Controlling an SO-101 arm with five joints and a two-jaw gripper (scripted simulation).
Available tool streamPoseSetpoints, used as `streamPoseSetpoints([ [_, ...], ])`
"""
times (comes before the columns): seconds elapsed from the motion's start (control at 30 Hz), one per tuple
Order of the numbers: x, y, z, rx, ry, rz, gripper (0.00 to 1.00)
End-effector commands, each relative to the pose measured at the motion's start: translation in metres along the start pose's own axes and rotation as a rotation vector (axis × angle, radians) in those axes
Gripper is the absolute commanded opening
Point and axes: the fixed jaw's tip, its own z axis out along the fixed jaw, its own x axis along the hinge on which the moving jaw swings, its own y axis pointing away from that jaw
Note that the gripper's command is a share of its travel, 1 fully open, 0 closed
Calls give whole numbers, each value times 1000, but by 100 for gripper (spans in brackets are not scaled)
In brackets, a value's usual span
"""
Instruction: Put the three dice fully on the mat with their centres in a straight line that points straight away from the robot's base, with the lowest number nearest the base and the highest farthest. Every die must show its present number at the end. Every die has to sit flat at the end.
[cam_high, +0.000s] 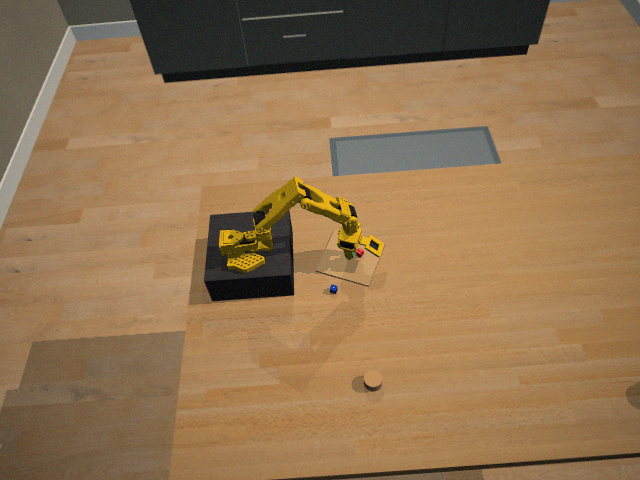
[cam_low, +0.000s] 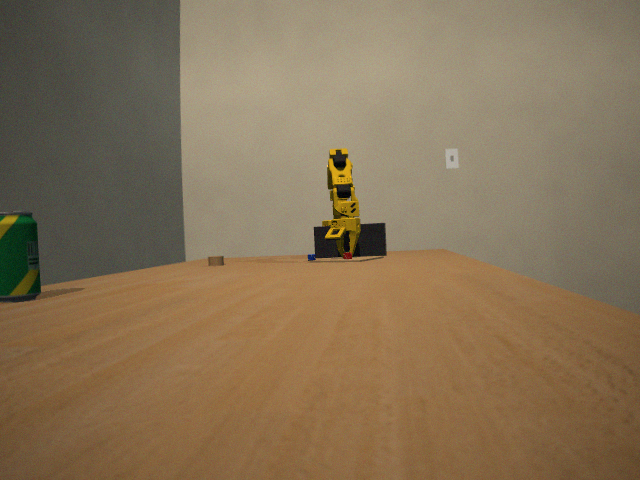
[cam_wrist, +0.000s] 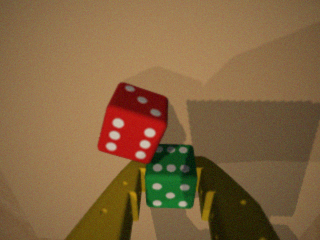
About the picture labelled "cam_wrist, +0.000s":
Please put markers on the green die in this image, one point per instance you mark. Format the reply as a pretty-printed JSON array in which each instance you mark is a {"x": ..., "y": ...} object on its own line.
[{"x": 171, "y": 177}]

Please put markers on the red die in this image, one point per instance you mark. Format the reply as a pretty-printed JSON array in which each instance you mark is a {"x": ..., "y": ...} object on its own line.
[{"x": 134, "y": 123}]

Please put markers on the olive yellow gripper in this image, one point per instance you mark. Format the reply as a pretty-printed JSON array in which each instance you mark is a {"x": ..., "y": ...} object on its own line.
[{"x": 231, "y": 212}]

